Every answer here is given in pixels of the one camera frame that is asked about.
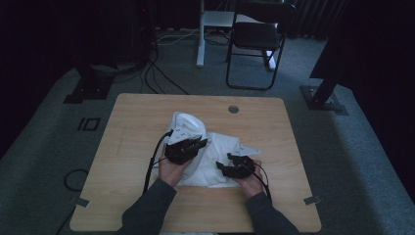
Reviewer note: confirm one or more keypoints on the black folding chair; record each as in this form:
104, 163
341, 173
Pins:
257, 36

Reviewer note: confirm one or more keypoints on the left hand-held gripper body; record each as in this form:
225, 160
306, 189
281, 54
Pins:
181, 151

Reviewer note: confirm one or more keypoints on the black slanted stand base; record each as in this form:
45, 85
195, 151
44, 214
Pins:
321, 98

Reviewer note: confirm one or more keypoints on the grey table grommet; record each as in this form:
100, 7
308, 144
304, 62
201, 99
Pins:
233, 109

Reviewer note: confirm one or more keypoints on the dark curtain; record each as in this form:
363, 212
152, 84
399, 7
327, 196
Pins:
313, 16

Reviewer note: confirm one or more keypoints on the person's left hand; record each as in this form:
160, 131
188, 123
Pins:
171, 171

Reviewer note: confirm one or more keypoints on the black stand with base plate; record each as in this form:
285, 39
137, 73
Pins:
91, 86

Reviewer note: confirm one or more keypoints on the grey tape strip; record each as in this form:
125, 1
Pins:
312, 199
80, 202

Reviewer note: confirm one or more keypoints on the white desk frame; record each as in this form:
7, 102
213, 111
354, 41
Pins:
201, 39

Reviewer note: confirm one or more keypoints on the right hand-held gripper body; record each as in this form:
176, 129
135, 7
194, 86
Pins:
243, 166

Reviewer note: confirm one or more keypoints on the white skirt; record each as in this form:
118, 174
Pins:
208, 163

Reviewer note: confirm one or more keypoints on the person's right hand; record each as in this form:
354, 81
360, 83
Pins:
253, 184

